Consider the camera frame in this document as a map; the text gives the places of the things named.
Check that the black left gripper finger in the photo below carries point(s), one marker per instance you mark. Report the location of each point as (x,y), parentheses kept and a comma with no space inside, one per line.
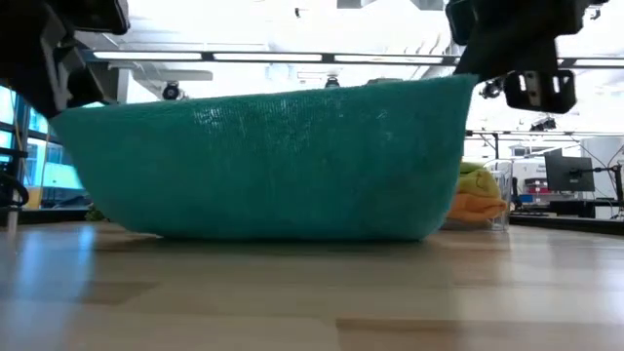
(87,88)

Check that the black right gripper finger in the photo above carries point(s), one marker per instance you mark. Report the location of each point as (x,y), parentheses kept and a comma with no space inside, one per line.
(507,61)

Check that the lime green microfiber towel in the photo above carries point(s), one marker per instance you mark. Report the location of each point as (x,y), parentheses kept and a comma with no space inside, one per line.
(469,168)

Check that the yellow microfiber towel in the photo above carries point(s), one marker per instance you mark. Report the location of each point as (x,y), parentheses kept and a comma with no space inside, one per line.
(480,185)

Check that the clear plastic bin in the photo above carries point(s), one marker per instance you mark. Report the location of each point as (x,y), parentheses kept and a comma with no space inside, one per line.
(504,195)

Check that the orange microfiber towel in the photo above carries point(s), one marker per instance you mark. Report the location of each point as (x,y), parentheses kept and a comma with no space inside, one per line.
(475,208)

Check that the teal microfiber towel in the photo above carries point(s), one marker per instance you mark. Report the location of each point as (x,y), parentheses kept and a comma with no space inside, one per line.
(268,166)

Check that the black computer monitor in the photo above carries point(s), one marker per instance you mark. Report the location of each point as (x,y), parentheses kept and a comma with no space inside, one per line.
(570,173)

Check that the long ceiling light bar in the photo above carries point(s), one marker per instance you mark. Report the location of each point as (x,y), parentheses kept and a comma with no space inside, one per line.
(268,57)

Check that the black ceiling-mounted camera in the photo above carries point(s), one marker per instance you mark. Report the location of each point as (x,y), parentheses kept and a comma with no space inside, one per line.
(171,91)
(543,124)
(332,82)
(491,89)

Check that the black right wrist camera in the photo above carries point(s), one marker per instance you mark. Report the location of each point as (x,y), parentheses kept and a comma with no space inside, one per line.
(540,91)

